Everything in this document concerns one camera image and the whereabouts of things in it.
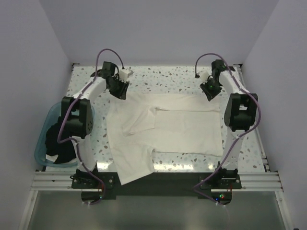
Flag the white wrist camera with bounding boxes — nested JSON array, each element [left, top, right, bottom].
[[195, 70, 211, 83], [119, 69, 134, 81]]

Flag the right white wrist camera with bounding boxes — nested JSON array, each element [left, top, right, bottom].
[[195, 70, 211, 83]]

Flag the blue plastic basket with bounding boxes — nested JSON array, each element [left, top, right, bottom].
[[35, 97, 95, 170]]

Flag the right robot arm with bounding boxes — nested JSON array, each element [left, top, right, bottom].
[[200, 59, 259, 188]]

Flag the white t-shirt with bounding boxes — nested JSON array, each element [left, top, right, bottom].
[[106, 92, 223, 185]]

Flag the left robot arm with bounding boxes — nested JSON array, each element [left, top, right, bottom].
[[57, 62, 133, 188]]

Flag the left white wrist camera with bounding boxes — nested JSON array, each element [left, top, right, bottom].
[[119, 69, 134, 81]]

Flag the aluminium frame rail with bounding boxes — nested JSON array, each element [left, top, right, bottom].
[[31, 172, 283, 192]]

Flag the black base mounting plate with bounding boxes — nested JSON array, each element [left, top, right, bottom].
[[70, 171, 242, 204]]

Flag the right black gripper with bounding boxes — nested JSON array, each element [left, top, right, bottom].
[[200, 78, 222, 102]]

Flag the black clothes in basket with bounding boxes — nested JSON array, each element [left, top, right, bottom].
[[45, 122, 76, 164]]

